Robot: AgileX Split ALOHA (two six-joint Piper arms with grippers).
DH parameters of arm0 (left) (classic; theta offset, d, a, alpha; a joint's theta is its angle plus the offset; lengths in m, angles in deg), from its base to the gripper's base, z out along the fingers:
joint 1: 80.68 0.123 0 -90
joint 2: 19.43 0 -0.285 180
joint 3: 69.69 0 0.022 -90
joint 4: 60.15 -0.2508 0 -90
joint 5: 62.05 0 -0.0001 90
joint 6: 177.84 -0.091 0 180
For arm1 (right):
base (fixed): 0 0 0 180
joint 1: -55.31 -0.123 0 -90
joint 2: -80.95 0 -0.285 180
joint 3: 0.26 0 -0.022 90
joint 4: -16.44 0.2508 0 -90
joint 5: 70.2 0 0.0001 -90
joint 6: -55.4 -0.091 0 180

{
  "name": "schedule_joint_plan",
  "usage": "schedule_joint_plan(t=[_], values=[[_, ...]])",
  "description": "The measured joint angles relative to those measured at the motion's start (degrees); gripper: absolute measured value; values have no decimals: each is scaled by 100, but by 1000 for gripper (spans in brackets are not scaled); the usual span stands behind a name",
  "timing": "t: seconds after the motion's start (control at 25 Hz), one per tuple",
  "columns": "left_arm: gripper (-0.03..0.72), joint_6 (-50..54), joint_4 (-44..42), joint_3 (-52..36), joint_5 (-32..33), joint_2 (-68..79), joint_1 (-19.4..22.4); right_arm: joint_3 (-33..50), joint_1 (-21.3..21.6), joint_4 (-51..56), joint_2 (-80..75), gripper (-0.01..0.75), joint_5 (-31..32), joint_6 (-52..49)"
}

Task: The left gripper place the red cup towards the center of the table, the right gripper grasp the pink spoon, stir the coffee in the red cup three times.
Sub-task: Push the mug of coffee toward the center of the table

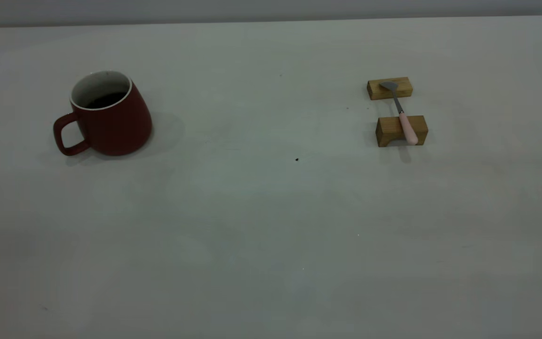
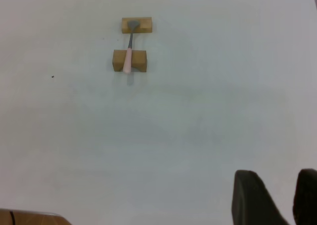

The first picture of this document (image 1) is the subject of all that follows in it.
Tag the arched wooden block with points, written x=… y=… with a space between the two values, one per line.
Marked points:
x=387 y=129

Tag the red ceramic mug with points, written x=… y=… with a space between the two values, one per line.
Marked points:
x=115 y=127

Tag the flat wooden block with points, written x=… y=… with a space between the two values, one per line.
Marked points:
x=405 y=88

